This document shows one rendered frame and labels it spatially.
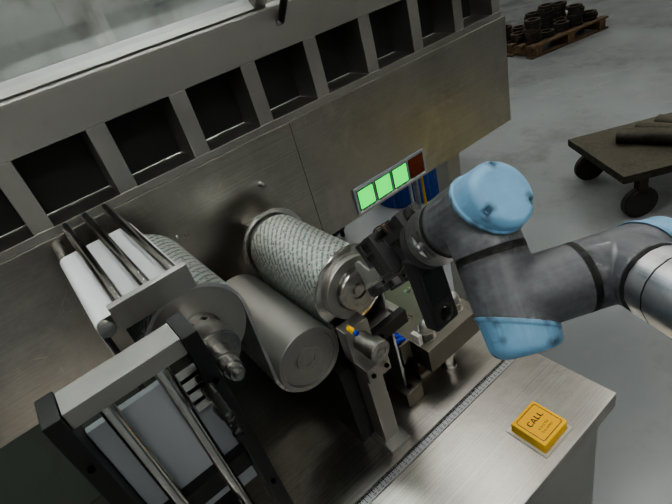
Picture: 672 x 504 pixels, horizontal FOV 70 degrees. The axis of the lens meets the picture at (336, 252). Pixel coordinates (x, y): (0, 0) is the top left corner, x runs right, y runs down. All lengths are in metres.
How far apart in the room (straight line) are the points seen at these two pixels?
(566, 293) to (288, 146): 0.71
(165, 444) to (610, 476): 1.67
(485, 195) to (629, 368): 1.92
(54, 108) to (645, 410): 2.09
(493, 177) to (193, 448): 0.47
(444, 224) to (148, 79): 0.60
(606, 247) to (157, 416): 0.51
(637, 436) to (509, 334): 1.68
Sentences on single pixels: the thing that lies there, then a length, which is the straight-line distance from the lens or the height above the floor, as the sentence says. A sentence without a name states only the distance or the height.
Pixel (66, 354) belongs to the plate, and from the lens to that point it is 1.03.
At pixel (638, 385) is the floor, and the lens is 2.30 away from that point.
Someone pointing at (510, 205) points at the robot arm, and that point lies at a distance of 0.49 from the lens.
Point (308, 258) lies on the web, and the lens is 0.81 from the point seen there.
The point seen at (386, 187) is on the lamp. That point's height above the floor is 1.18.
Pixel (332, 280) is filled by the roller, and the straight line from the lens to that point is 0.77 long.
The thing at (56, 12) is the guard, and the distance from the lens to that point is 0.85.
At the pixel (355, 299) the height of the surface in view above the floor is 1.24.
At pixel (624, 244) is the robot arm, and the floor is 1.42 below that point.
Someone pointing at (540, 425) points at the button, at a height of 0.92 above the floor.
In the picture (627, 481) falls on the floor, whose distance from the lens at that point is 2.05.
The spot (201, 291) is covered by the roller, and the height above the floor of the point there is 1.39.
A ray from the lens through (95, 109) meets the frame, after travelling 0.92.
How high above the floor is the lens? 1.74
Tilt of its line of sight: 32 degrees down
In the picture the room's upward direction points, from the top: 17 degrees counter-clockwise
